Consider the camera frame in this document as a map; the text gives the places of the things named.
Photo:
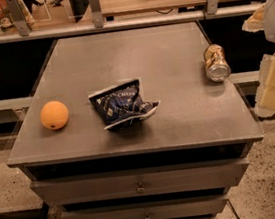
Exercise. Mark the blue chips bag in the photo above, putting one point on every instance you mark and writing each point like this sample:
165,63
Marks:
121,105

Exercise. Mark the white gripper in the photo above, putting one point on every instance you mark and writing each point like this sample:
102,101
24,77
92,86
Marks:
264,19

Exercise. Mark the grey drawer cabinet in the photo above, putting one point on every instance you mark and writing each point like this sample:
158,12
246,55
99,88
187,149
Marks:
178,164

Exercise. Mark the metal railing with posts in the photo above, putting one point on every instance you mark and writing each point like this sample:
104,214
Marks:
95,22

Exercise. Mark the orange soda can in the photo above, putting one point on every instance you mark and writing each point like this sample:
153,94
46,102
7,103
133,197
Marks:
217,68

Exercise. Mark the orange fruit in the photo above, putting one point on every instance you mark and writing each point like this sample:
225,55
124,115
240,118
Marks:
54,115

